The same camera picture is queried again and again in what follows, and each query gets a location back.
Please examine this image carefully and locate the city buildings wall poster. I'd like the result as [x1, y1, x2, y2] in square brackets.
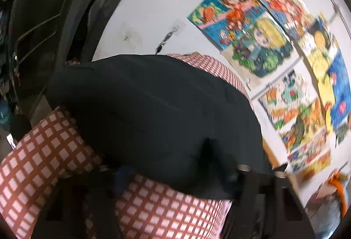
[287, 129, 331, 165]

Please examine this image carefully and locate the pile of clothes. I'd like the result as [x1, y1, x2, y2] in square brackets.
[304, 166, 349, 231]

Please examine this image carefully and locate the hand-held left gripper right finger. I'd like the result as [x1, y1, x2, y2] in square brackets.
[221, 163, 312, 239]

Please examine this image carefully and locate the black puffer jacket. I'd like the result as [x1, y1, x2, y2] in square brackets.
[45, 54, 275, 201]

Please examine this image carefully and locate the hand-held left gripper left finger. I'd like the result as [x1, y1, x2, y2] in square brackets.
[36, 165, 131, 239]

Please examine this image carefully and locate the wall hook with keys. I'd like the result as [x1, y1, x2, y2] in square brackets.
[154, 23, 184, 55]

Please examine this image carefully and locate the orange-haired figure wall poster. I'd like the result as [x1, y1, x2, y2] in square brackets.
[257, 0, 316, 40]

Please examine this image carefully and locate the orange bear wall poster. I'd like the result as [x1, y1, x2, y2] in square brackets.
[293, 151, 333, 182]

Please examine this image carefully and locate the yellow and blue wall poster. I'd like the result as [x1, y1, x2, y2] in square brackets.
[298, 12, 351, 133]

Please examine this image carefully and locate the wooden bed frame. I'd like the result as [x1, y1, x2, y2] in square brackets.
[262, 137, 289, 172]

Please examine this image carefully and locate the dark hill wall poster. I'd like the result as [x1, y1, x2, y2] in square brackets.
[279, 98, 331, 152]

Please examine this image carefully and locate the orange slices wall poster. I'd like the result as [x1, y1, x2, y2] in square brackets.
[258, 69, 320, 131]

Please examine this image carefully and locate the basketball girl wall poster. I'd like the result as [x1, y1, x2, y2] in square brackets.
[187, 0, 269, 51]

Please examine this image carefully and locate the blonde girl green wall poster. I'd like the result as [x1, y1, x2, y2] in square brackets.
[222, 12, 300, 89]

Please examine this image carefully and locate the red checked bed sheet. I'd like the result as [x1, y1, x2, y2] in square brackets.
[0, 53, 251, 239]

